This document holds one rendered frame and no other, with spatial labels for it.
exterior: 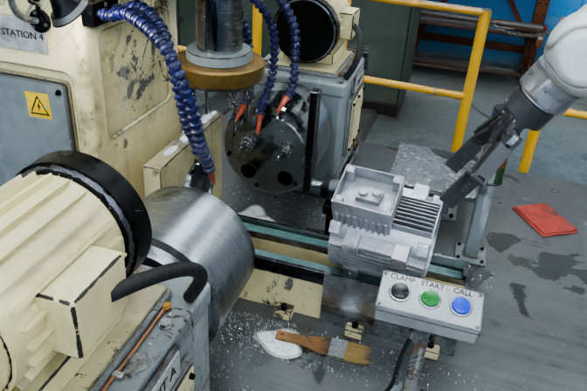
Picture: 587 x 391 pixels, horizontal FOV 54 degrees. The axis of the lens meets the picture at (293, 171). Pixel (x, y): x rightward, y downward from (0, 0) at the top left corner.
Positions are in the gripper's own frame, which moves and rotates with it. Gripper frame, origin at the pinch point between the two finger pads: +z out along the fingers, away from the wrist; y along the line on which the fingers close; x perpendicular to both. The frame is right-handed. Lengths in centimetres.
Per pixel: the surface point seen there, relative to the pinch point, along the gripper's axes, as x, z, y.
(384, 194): -6.1, 13.4, -4.9
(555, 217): 48, 17, -63
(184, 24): -149, 170, -314
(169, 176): -43, 35, 6
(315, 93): -29.4, 11.2, -17.9
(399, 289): 1.7, 13.2, 18.5
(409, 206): -1.1, 11.6, -3.7
